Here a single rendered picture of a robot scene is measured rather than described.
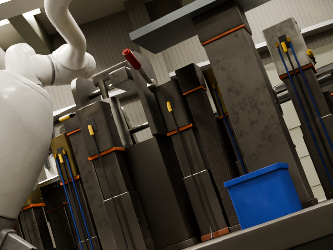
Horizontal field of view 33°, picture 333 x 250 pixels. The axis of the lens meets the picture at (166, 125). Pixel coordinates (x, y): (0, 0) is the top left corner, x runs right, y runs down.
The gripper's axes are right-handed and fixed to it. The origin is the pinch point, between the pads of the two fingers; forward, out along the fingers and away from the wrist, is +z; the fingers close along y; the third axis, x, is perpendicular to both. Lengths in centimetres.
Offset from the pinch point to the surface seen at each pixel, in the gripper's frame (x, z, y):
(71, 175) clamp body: -18.9, 9.0, -23.5
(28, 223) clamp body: 0.0, 16.0, -19.2
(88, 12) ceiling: 219, -339, 594
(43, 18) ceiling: 269, -339, 545
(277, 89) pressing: -73, 5, -9
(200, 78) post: -59, -1, -22
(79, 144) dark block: -24.3, 2.6, -24.6
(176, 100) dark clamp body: -52, 2, -24
